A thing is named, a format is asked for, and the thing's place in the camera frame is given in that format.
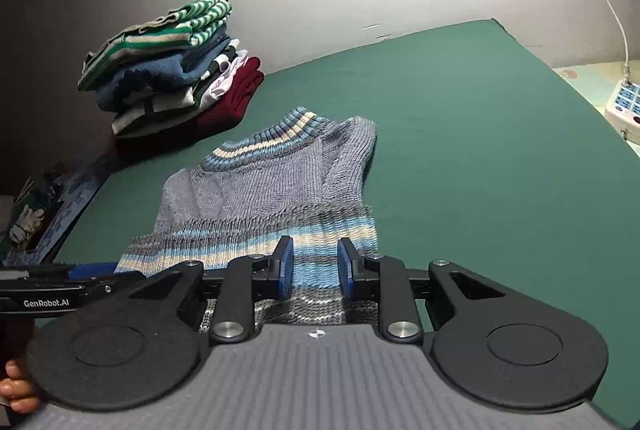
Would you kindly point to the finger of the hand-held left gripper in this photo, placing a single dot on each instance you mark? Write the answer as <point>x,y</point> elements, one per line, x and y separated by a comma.
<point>92,270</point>
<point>105,288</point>

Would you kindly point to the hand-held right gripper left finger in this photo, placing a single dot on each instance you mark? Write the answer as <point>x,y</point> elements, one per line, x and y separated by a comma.
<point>285,267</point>

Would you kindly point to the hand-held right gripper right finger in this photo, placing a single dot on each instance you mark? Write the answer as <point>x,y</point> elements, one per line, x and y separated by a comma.
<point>345,267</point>

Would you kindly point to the grey striped knit sweater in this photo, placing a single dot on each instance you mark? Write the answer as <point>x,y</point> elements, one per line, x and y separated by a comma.
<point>275,180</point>

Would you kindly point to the person's left hand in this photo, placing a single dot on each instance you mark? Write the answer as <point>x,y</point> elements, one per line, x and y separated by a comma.
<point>17,390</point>

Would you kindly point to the blue white patterned towel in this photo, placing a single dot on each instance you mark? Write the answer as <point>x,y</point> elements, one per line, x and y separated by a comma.
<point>75,200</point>

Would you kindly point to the white gloves bundle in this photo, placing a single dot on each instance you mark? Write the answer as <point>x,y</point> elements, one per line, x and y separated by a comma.
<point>27,220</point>

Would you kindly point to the green table cloth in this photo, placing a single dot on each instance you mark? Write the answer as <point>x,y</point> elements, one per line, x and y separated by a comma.
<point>475,160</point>

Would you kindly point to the maroon knit sweater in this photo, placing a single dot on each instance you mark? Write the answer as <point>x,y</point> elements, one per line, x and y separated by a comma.
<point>235,103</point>

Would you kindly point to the white and dark green garment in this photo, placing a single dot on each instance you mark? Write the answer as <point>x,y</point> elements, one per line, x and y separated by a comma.
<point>165,103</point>

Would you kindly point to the pale lilac garment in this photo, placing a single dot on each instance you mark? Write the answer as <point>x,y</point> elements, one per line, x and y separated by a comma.
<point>225,83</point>

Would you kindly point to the blue patterned knit sweater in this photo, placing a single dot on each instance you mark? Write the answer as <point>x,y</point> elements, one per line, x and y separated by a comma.
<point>165,70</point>

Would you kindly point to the green white striped sweater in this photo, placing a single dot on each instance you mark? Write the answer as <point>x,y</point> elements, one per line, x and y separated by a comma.
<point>150,40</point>

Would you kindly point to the mattress with pale printed sheet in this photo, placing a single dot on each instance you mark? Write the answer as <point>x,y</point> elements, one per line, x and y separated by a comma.
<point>585,80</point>

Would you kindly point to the white power strip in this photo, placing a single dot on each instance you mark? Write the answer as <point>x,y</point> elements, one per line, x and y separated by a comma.
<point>625,103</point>

